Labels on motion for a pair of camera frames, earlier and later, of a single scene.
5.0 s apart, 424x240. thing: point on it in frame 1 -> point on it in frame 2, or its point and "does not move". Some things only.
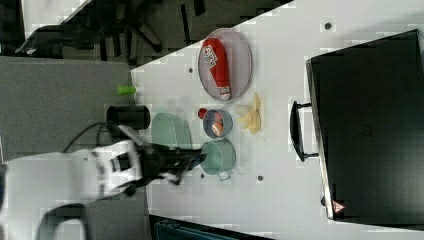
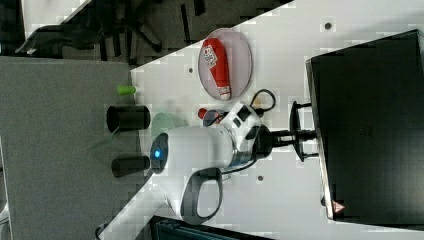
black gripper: (160, 161) -> (263, 137)
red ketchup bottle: (216, 60) does not move
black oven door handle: (296, 132) does not move
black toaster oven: (367, 111) does not move
